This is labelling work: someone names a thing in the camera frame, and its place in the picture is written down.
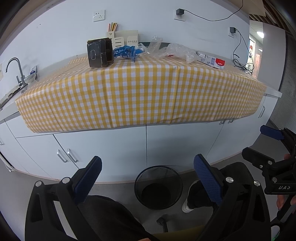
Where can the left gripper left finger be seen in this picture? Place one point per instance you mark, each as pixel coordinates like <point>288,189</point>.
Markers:
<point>42,220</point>

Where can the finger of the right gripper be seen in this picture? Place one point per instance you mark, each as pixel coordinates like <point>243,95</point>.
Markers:
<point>257,159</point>
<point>271,132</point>

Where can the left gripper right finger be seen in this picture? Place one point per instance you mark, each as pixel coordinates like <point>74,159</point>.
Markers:
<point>240,208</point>

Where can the white red toothpaste box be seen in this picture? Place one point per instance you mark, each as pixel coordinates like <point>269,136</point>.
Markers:
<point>210,60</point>

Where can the clear plastic wrap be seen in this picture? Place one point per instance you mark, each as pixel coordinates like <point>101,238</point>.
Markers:
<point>181,51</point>

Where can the blue plastic bag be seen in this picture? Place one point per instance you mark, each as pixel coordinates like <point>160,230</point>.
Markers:
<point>127,52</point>

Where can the dark cardboard box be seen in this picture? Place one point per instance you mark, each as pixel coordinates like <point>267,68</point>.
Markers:
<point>100,52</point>

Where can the clear plastic bag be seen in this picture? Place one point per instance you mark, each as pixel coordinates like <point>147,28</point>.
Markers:
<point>156,48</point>

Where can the black mesh trash bin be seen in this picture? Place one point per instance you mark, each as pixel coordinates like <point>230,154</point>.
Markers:
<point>158,187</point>

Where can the person's right hand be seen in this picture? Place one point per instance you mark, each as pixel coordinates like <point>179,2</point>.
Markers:
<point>280,198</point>

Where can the white right shoe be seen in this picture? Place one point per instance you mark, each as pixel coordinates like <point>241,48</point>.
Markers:
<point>187,206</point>

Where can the person's left leg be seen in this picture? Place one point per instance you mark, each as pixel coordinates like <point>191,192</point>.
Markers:
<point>102,218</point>

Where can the black office chair base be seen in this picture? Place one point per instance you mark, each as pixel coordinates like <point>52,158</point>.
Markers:
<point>163,223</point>

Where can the yellow checkered tablecloth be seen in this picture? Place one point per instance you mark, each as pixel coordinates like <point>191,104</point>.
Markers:
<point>132,93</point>

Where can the white dish rack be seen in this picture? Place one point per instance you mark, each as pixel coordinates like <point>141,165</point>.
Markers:
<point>30,78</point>

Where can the cream desk organizer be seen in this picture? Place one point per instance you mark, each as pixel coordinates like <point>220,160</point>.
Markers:
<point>123,38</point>

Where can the pencils in organizer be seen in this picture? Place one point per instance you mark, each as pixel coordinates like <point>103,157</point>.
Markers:
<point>112,26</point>

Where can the black charger with cable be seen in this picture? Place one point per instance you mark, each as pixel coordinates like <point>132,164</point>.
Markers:
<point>180,12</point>

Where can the white wall socket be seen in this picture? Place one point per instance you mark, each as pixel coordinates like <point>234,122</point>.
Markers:
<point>98,15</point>

